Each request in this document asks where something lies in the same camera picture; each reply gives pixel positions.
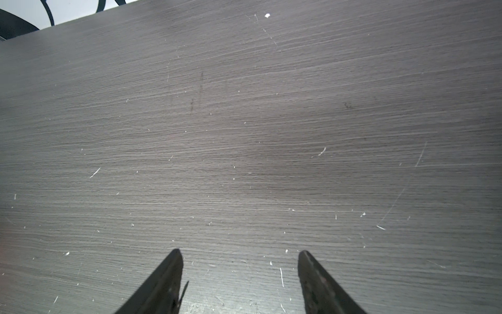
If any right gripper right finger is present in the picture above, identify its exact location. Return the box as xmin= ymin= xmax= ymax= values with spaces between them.
xmin=298 ymin=250 xmax=366 ymax=314

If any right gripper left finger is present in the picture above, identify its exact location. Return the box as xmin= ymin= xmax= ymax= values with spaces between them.
xmin=116 ymin=249 xmax=188 ymax=314

